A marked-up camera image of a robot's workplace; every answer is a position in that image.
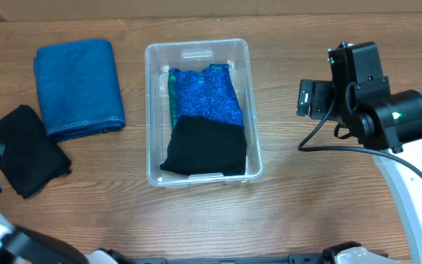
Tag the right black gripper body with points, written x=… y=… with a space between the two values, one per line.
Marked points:
x=322 y=98

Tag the blue sequin glitter garment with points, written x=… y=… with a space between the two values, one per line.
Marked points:
x=208 y=93

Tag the black cloth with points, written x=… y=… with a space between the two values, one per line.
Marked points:
x=31 y=159
x=202 y=146

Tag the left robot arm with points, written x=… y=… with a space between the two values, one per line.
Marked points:
x=22 y=245

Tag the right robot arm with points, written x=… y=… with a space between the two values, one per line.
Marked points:
x=387 y=125

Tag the folded blue denim jeans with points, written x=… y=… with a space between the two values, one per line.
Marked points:
x=78 y=89

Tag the clear plastic storage bin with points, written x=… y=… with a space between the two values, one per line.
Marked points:
x=197 y=55

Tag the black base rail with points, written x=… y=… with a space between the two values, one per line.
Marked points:
x=225 y=260

